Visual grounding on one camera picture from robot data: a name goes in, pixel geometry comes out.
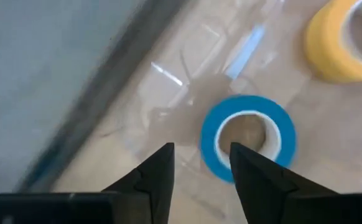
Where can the yellow tape roll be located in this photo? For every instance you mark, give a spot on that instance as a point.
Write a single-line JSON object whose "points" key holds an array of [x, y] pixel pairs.
{"points": [[324, 46]]}

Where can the clear plastic bin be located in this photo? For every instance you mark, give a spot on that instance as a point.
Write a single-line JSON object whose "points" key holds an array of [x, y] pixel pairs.
{"points": [[199, 46]]}

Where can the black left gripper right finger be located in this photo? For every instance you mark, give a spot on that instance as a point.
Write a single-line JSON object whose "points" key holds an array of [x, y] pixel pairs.
{"points": [[268, 193]]}

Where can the blue tape roll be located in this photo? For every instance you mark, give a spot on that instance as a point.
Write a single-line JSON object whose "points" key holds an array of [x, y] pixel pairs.
{"points": [[212, 124]]}

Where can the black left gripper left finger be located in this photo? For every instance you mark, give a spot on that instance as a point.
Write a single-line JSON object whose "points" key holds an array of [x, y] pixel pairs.
{"points": [[153, 186]]}

